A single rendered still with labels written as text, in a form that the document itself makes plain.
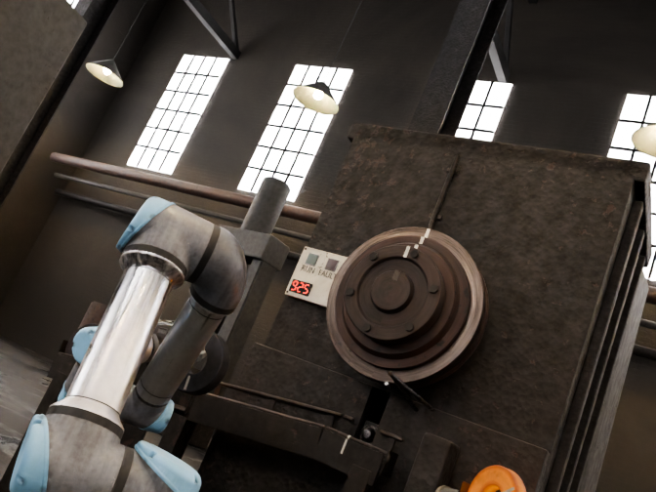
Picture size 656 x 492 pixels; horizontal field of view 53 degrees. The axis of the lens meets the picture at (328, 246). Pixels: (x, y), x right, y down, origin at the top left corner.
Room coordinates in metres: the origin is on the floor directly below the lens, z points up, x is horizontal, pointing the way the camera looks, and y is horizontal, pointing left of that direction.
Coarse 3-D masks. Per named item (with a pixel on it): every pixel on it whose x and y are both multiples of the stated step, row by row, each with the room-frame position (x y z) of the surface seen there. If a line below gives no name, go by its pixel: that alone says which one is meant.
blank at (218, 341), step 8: (216, 336) 1.59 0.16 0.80; (208, 344) 1.60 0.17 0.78; (216, 344) 1.59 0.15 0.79; (224, 344) 1.59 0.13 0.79; (208, 352) 1.59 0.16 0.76; (216, 352) 1.58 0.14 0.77; (224, 352) 1.58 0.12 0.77; (208, 360) 1.59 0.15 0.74; (216, 360) 1.58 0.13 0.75; (224, 360) 1.57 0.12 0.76; (208, 368) 1.58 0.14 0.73; (216, 368) 1.57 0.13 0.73; (224, 368) 1.58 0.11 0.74; (192, 376) 1.60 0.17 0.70; (200, 376) 1.59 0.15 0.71; (208, 376) 1.58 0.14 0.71; (216, 376) 1.57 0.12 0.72; (224, 376) 1.59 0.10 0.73; (184, 384) 1.60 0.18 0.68; (192, 384) 1.59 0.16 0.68; (200, 384) 1.58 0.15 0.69; (208, 384) 1.57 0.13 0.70; (216, 384) 1.59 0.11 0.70; (192, 392) 1.59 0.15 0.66; (200, 392) 1.59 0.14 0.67
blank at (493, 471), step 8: (480, 472) 1.56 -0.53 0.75; (488, 472) 1.54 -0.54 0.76; (496, 472) 1.52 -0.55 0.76; (504, 472) 1.50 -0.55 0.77; (512, 472) 1.49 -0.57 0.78; (472, 480) 1.58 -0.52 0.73; (480, 480) 1.55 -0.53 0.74; (488, 480) 1.53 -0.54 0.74; (496, 480) 1.51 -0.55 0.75; (504, 480) 1.49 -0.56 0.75; (512, 480) 1.47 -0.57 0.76; (520, 480) 1.48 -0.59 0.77; (472, 488) 1.57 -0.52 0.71; (480, 488) 1.55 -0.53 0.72; (488, 488) 1.54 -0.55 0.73; (496, 488) 1.53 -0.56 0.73; (504, 488) 1.48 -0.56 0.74; (512, 488) 1.46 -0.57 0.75; (520, 488) 1.46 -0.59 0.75
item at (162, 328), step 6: (162, 324) 1.46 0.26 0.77; (168, 324) 1.49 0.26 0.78; (156, 330) 1.45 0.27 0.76; (162, 330) 1.46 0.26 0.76; (168, 330) 1.47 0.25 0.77; (156, 336) 1.44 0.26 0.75; (162, 336) 1.47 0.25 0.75; (156, 342) 1.44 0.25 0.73; (156, 348) 1.44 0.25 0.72; (150, 360) 1.46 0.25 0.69
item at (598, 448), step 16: (640, 288) 2.33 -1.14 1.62; (640, 304) 2.46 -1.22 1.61; (624, 336) 2.28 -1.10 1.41; (624, 352) 2.39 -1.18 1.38; (624, 368) 2.52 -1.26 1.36; (608, 400) 2.34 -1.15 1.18; (608, 416) 2.46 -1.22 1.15; (608, 432) 2.60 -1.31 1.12; (592, 448) 2.34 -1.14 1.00; (592, 464) 2.39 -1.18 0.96; (592, 480) 2.52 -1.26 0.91
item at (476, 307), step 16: (368, 240) 1.95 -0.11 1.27; (448, 240) 1.82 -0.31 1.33; (352, 256) 1.97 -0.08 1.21; (464, 256) 1.79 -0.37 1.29; (336, 288) 1.97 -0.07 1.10; (480, 288) 1.75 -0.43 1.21; (480, 304) 1.74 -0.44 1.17; (480, 320) 1.78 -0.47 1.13; (336, 336) 1.94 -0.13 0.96; (464, 336) 1.75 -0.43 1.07; (352, 352) 1.90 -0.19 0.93; (448, 352) 1.76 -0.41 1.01; (464, 352) 1.79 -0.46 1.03; (368, 368) 1.87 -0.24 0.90; (416, 368) 1.80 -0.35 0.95; (432, 368) 1.78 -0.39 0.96; (448, 368) 1.81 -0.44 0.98
